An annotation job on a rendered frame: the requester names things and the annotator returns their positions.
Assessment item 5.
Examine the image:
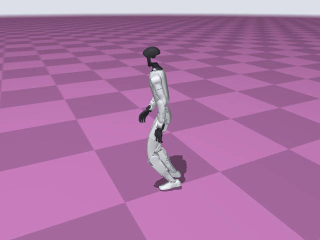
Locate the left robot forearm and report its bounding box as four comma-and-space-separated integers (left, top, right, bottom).
157, 100, 167, 128

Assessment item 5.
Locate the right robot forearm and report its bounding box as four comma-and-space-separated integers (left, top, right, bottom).
148, 97, 156, 111

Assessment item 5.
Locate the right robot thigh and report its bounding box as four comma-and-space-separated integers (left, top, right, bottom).
151, 116, 162, 152

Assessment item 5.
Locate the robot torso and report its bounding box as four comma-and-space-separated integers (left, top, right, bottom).
148, 67, 172, 124

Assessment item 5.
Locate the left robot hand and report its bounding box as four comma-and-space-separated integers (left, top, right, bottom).
154, 124, 165, 143

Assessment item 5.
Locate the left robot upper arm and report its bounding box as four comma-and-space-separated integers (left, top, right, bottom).
150, 73, 168, 106

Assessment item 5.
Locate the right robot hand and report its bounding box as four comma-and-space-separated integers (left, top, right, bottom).
138, 105, 152, 123

